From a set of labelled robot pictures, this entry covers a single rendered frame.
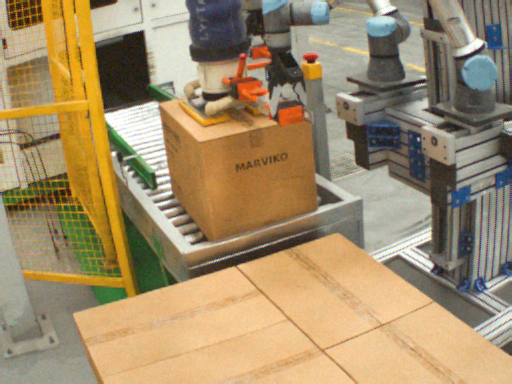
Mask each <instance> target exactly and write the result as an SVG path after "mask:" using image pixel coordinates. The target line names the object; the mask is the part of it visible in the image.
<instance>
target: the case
mask: <svg viewBox="0 0 512 384"><path fill-rule="evenodd" d="M184 100H188V99H187V97H186V98H181V99H176V100H172V101H168V102H163V103H159V104H158V107H159V113H160V117H161V123H162V134H163V140H164V145H165V151H166V157H167V163H168V173H169V179H170V185H171V190H172V193H173V194H174V196H175V197H176V198H177V199H178V201H179V202H180V203H181V205H182V206H183V207H184V208H185V210H186V211H187V212H188V214H189V215H190V216H191V217H192V219H193V220H194V221H195V223H196V224H197V225H198V226H199V228H200V229H201V230H202V231H203V234H204V235H205V237H206V238H207V239H208V240H209V242H214V241H217V240H220V239H223V238H227V237H230V236H233V235H236V234H240V233H243V232H246V231H249V230H253V229H256V228H259V227H262V226H266V225H269V224H272V223H275V222H278V221H282V220H285V219H288V218H291V217H295V216H298V215H301V214H304V213H308V212H311V211H314V210H316V209H318V206H317V183H316V173H315V168H314V159H313V148H312V137H311V126H310V123H309V122H307V121H305V120H304V121H303V122H300V123H296V124H292V125H288V126H284V127H280V125H279V124H278V123H276V122H275V121H273V120H270V118H269V115H265V114H264V113H263V114H258V115H253V114H252V113H250V112H249V111H247V110H246V109H244V108H241V109H236V108H234V107H233V108H230V109H226V110H224V109H223V110H222V111H224V113H225V114H227V115H228V116H229V121H227V122H222V123H218V124H214V125H210V126H205V127H204V126H202V125H201V124H200V123H199V122H198V121H196V120H195V119H194V118H193V117H191V116H190V115H188V113H187V112H186V111H185V110H184V109H183V108H181V107H180V106H179V105H178V102H179V101H184Z"/></svg>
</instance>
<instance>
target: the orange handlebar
mask: <svg viewBox="0 0 512 384"><path fill-rule="evenodd" d="M260 55H262V56H264V57H266V58H268V59H270V53H268V52H267V51H265V50H262V51H260ZM269 63H271V62H270V61H266V62H261V63H260V62H256V63H251V64H247V71H250V70H255V69H260V68H265V65H264V64H269ZM222 82H223V83H224V84H226V85H227V86H229V82H230V79H228V78H227V77H223V78H222ZM268 92H269V91H268V90H267V89H265V88H264V87H262V88H259V87H257V86H255V87H254V88H253V90H247V89H243V90H242V91H241V93H242V95H244V96H245V97H247V98H248V99H247V100H248V101H249V102H257V97H260V96H264V95H267V94H268ZM255 94H258V95H259V96H257V95H255ZM301 116H302V112H300V111H296V112H294V113H288V114H286V115H285V117H284V118H285V120H286V121H293V120H297V119H299V118H300V117H301Z"/></svg>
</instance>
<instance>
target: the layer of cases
mask: <svg viewBox="0 0 512 384"><path fill-rule="evenodd" d="M236 267H237V268H236ZM236 267H235V266H234V267H231V268H227V269H224V270H222V271H219V272H216V273H213V274H207V275H204V276H201V277H198V278H195V279H193V280H189V281H186V282H180V283H177V284H175V285H172V286H169V287H166V288H161V289H158V290H155V291H152V292H146V293H143V294H141V295H138V296H133V297H130V298H127V299H125V300H123V299H122V300H120V301H116V302H114V303H113V302H111V303H108V304H106V305H101V306H98V307H96V308H91V309H89V310H83V311H80V312H76V313H73V318H74V320H75V322H76V325H77V329H78V331H79V335H80V338H81V342H82V345H83V348H84V351H85V354H86V356H87V358H88V361H89V364H90V367H91V370H92V374H93V376H94V379H95V382H96V384H512V357H511V356H509V355H508V354H507V353H505V352H504V351H502V349H501V350H500V348H499V347H496V345H494V344H493V343H491V341H489V340H487V338H486V339H485V338H484V336H482V335H480V334H478V332H477V331H476V332H475V330H473V329H471V327H470V326H468V325H466V323H463V321H460V320H459V319H458V317H457V318H456V317H455V316H454V315H453V314H451V313H450V312H449V311H446V309H444V308H442V307H441V306H440V305H439V304H437V303H436V302H434V301H433V300H431V299H430V298H429V297H428V296H427V295H426V296H425V295H424V294H423V293H422V292H421V291H419V290H417V289H416V288H415V287H414V286H411V284H409V283H408V282H407V281H406V280H403V279H402V278H401V277H400V276H399V275H397V274H395V273H394V272H392V271H391V270H390V269H389V268H388V267H385V266H383V265H382V263H380V262H379V261H377V260H376V259H375V258H373V257H371V256H370V255H368V254H367V253H366V252H365V251H364V250H362V249H361V248H359V247H357V246H355V245H354V244H353V243H352V242H350V241H349V240H348V239H346V238H345V237H343V236H342V235H341V234H339V232H337V233H334V234H331V235H328V236H325V237H322V238H319V239H316V240H313V241H310V242H307V243H304V244H301V245H298V246H295V247H292V248H289V249H286V250H283V251H280V252H277V253H274V254H271V255H267V256H264V257H261V258H258V259H255V260H252V261H249V262H246V263H243V264H240V265H237V266H236Z"/></svg>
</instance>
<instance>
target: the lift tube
mask: <svg viewBox="0 0 512 384"><path fill-rule="evenodd" d="M185 5H186V7H187V10H188V12H189V14H190V16H189V26H188V32H189V35H190V38H191V41H192V45H193V46H194V47H199V48H217V47H223V46H228V45H233V44H236V43H239V42H242V41H244V40H245V39H246V33H247V26H246V23H245V20H244V18H243V15H242V10H243V5H244V1H243V0H185ZM249 53H250V52H249V49H248V50H247V51H245V52H244V53H241V54H245V55H246V54H249ZM241 54H236V55H230V56H224V57H216V58H210V59H197V58H193V57H191V60H192V61H193V62H219V61H226V60H232V59H236V58H240V55H241Z"/></svg>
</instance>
